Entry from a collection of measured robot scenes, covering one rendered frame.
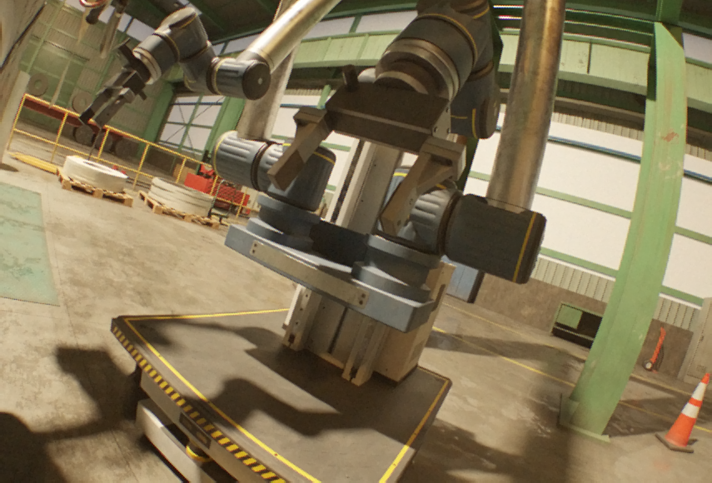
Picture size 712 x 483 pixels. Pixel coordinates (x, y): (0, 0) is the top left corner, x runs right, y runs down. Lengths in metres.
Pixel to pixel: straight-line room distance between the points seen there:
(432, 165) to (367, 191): 1.11
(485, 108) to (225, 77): 0.65
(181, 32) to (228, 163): 0.57
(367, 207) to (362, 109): 1.06
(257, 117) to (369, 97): 0.97
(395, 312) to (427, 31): 0.69
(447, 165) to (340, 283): 0.69
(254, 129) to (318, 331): 0.85
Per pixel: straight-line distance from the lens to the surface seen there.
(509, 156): 0.93
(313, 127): 0.39
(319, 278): 1.00
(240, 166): 1.29
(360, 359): 1.35
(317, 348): 1.51
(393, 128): 0.36
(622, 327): 2.92
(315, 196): 1.18
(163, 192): 6.29
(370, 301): 0.94
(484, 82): 0.57
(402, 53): 0.41
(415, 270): 0.97
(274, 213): 1.16
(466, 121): 0.60
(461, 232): 0.90
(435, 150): 0.33
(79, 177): 5.65
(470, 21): 0.50
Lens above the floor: 0.92
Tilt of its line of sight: 2 degrees up
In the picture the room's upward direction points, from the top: 20 degrees clockwise
